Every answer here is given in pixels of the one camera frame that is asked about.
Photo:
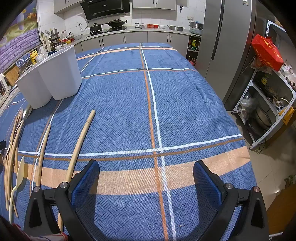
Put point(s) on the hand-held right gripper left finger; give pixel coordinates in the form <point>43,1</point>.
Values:
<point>85,183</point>

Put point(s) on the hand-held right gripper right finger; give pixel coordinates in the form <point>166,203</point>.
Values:
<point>207,185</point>

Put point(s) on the cream plastic spoon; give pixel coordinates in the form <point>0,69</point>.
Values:
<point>20,169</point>

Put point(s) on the thick wooden chopstick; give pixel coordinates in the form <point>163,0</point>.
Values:
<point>82,136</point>

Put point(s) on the white two-compartment utensil holder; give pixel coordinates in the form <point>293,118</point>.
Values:
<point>60,74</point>

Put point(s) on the metal spoon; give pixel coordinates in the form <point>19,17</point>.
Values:
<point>27,112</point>

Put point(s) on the grey metal shelf rack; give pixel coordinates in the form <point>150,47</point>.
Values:
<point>259,139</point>

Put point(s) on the wooden cutting board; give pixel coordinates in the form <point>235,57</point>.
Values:
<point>11,75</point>

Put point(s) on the person's patterned clothing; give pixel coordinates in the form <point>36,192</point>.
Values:
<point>34,237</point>

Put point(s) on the blue plaid tablecloth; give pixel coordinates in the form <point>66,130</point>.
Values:
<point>129,111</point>

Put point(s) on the yellow bottle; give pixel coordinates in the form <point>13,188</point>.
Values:
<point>34,57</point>

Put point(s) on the wooden dish rack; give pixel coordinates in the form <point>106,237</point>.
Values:
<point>47,39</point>

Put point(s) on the grey refrigerator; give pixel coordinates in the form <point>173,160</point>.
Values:
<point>226,46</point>

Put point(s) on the red bag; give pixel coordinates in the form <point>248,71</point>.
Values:
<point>267,52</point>

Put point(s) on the black cooking pot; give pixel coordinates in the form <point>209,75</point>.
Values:
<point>95,27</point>

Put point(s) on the black cooktop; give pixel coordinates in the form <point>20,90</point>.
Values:
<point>106,31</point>

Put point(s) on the grey upper kitchen cabinet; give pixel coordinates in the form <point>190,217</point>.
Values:
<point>153,4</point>
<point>67,5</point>

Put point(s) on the grey lower kitchen cabinets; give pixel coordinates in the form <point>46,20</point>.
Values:
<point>138,37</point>

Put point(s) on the steel steamer pot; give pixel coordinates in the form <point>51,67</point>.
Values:
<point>196,27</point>

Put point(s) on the round metal pan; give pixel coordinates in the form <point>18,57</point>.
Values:
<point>176,27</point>

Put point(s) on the black wok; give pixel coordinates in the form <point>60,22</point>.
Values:
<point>116,22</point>

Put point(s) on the red food container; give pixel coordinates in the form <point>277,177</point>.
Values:
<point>152,26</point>

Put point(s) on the black range hood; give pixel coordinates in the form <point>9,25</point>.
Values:
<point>104,8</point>

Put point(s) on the purple wall poster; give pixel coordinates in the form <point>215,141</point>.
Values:
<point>18,34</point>

